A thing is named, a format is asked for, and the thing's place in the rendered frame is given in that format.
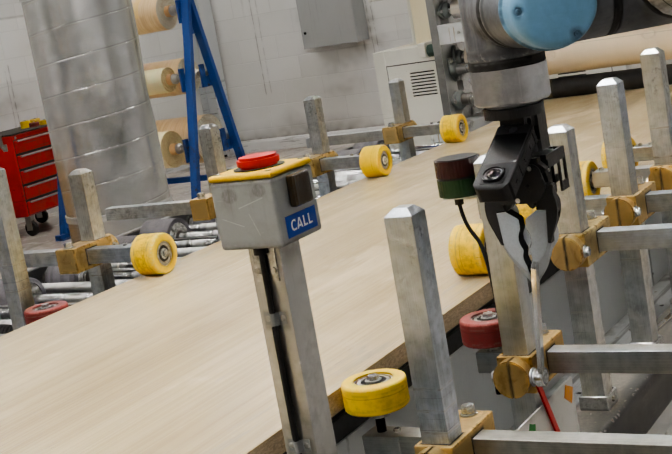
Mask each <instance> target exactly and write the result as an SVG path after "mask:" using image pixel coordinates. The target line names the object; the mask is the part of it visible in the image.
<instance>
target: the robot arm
mask: <svg viewBox="0 0 672 454"><path fill-rule="evenodd" d="M458 4H459V10H460V17H461V23H462V30H463V36H464V42H465V49H466V55H467V61H468V68H469V73H470V78H469V80H468V82H469V84H470V85H471V86H472V92H473V99H474V105H475V106H476V107H478V108H484V109H483V112H484V118H485V121H500V126H499V127H498V128H497V131H496V133H495V135H494V138H493V140H492V142H491V144H490V147H489V149H488V151H487V154H486V156H485V158H484V160H483V163H482V165H481V167H480V169H479V172H478V174H477V176H476V179H475V181H474V183H473V187H474V189H475V192H476V194H477V197H478V199H479V202H480V203H484V202H485V213H486V217H487V220H488V222H489V224H490V226H491V228H492V230H493V231H494V233H495V235H496V237H497V239H498V240H499V242H500V244H501V245H502V246H503V247H504V249H505V250H506V252H507V254H508V255H509V257H510V258H511V259H512V261H513V262H514V264H515V265H516V266H517V267H518V269H519V270H520V271H521V272H522V273H523V274H524V275H525V276H526V277H527V278H528V279H529V280H530V281H531V266H532V263H533V261H536V262H539V279H541V278H542V276H543V275H544V273H545V271H546V270H547V267H548V265H549V262H550V258H551V255H552V250H553V248H554V246H555V245H556V243H557V241H558V238H559V229H558V226H557V224H558V221H559V218H560V214H561V201H560V197H559V196H558V194H557V184H556V183H557V182H558V181H560V188H561V191H564V190H565V189H567V188H568V187H570V185H569V178H568V172H567V165H566V158H565V151H564V145H558V146H551V145H550V141H549V134H548V127H547V120H546V114H545V107H544V100H543V99H544V98H547V97H549V95H550V94H551V87H550V80H549V74H548V67H547V60H546V56H545V51H553V50H558V49H562V48H565V47H567V46H569V45H571V44H573V43H575V42H577V41H583V40H588V39H593V38H598V37H603V36H608V35H613V34H618V33H624V32H629V31H634V30H640V29H645V28H650V27H656V26H661V25H666V24H672V0H458ZM560 159H562V161H563V168H564V175H565V179H564V180H563V179H562V172H561V165H560ZM556 163H557V168H558V173H556V174H555V170H554V165H555V164H556ZM515 204H527V205H528V206H529V207H530V208H531V209H534V208H535V207H536V210H535V211H534V212H533V213H531V214H530V215H529V216H528V217H527V218H526V220H525V222H526V225H525V222H524V217H523V216H522V215H521V214H520V213H519V209H518V207H517V205H515ZM530 243H531V245H530ZM529 245H530V253H531V255H532V261H531V260H530V257H529V255H528V251H529Z"/></svg>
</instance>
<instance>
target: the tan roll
mask: <svg viewBox="0 0 672 454"><path fill-rule="evenodd" d="M653 47H659V48H660V49H662V50H664V52H665V60H670V59H672V24H666V25H661V26H656V27H650V28H645V29H640V30H634V31H629V32H624V33H618V34H613V35H608V36H603V37H598V38H593V39H588V40H583V41H577V42H575V43H573V44H571V45H569V46H567V47H565V48H562V49H558V50H553V51H545V56H546V60H547V67H548V74H549V75H552V74H560V73H568V72H576V71H584V70H592V69H600V68H607V67H615V66H623V65H631V64H639V63H641V62H640V54H641V53H642V52H643V51H644V50H645V49H647V48H653ZM456 72H457V74H461V73H469V68H468V63H461V64H456Z"/></svg>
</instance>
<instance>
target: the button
mask: <svg viewBox="0 0 672 454"><path fill-rule="evenodd" d="M279 160H280V157H279V154H278V153H276V152H275V151H269V152H261V153H255V154H250V155H246V156H243V157H240V158H238V161H236V164H237V167H238V168H240V170H250V169H257V168H262V167H267V166H271V165H274V164H277V163H278V161H279Z"/></svg>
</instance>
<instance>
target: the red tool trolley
mask: <svg viewBox="0 0 672 454"><path fill-rule="evenodd" d="M0 167H1V168H4V169H5V170H6V175H7V179H8V184H9V189H10V193H11V198H12V202H13V207H14V211H15V216H16V218H22V217H25V222H26V225H25V229H26V232H27V233H28V235H30V236H35V235H37V234H38V233H39V226H38V224H37V223H36V222H35V220H34V215H35V218H36V220H37V221H38V222H40V223H44V222H46V221H47V220H48V213H47V211H46V210H48V209H51V208H54V207H56V206H58V187H57V170H56V165H55V161H54V156H53V151H52V146H51V142H50V137H49V132H48V127H47V124H45V125H40V126H37V127H32V128H30V127H29V128H24V129H21V127H17V128H13V129H9V130H6V131H2V132H0Z"/></svg>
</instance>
